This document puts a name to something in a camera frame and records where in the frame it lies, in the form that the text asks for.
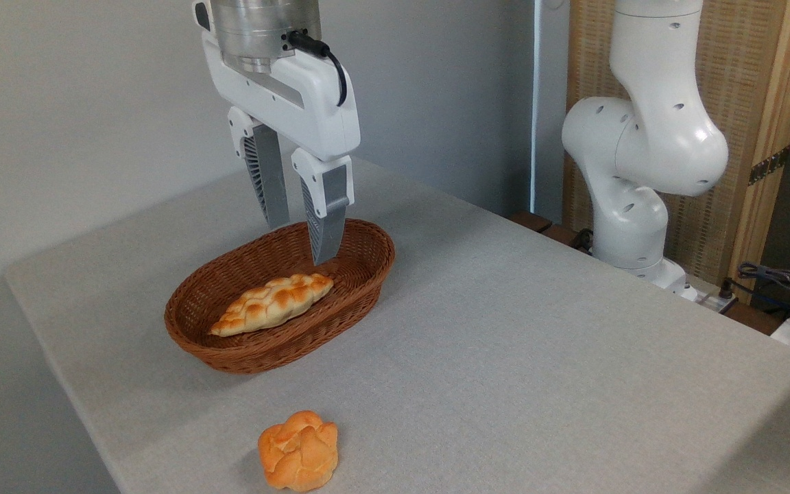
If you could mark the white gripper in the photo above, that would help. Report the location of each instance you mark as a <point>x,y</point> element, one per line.
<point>313,103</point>

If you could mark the round orange bread roll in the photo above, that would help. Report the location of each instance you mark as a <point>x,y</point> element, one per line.
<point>299,453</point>

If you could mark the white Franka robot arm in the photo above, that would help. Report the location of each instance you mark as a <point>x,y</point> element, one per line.
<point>655,137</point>

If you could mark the brown wicker basket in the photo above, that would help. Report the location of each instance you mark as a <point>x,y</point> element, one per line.
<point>361,274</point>

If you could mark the long braided bread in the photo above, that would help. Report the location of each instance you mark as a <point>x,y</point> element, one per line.
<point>271,302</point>

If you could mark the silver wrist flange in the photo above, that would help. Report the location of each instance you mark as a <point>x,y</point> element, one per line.
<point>258,27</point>

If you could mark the white power strip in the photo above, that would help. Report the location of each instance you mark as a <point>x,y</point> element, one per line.
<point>710,298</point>

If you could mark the woven wooden folding screen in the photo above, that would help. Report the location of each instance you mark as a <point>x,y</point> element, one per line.
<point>745,68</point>

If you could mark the brass screen hinge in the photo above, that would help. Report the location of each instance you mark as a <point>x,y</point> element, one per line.
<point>769,166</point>

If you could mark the white vertical wall strip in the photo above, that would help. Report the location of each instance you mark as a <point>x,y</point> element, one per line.
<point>535,103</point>

